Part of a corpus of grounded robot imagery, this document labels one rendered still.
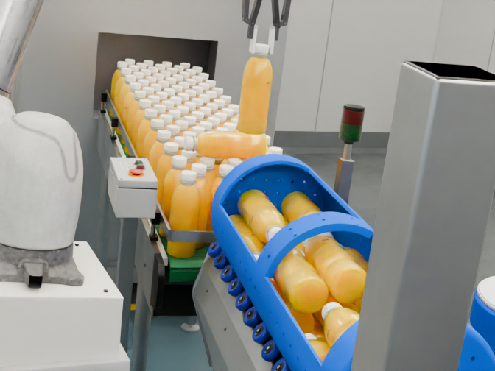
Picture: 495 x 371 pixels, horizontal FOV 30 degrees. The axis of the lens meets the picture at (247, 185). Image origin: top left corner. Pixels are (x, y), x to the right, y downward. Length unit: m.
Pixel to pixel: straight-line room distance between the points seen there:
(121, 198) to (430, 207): 1.72
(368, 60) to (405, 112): 6.54
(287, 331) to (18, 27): 0.74
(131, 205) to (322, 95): 4.84
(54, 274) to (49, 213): 0.11
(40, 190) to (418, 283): 1.03
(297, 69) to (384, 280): 6.28
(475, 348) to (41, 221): 0.74
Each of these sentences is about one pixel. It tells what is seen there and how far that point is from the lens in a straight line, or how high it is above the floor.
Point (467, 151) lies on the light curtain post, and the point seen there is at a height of 1.65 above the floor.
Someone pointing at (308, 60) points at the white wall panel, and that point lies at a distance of 6.95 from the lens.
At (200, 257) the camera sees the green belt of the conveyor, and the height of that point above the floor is 0.90.
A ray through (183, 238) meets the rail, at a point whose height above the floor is 0.96.
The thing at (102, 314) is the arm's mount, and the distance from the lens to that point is 1.63.
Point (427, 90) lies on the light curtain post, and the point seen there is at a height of 1.69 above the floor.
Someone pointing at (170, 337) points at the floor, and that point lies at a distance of 3.95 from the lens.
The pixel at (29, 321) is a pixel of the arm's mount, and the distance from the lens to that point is 1.60.
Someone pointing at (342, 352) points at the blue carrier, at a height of 1.16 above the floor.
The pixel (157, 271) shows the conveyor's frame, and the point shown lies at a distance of 2.36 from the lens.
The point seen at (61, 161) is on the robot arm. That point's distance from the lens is 1.60.
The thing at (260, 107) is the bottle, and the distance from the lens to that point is 2.29.
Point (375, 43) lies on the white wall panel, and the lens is 7.19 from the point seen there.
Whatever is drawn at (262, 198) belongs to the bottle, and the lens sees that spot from 2.08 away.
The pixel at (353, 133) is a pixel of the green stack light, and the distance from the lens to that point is 2.68.
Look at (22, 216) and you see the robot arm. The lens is 1.61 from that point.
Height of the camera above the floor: 1.80
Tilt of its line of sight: 17 degrees down
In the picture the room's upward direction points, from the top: 7 degrees clockwise
